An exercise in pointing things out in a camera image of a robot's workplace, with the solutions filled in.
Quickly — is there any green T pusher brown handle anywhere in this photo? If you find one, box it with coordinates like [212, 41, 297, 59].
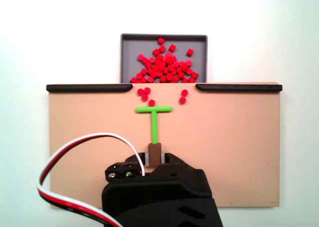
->
[135, 105, 173, 167]

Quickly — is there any grey rectangular container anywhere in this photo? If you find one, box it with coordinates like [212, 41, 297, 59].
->
[120, 33, 208, 84]

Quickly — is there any beige flat board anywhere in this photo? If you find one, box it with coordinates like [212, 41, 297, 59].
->
[47, 81, 282, 209]

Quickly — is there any black foam edge strip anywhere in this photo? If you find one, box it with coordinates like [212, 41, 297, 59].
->
[195, 83, 283, 92]
[46, 84, 134, 93]

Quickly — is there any red white black servo cable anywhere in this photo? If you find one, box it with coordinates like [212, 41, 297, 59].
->
[36, 132, 146, 227]

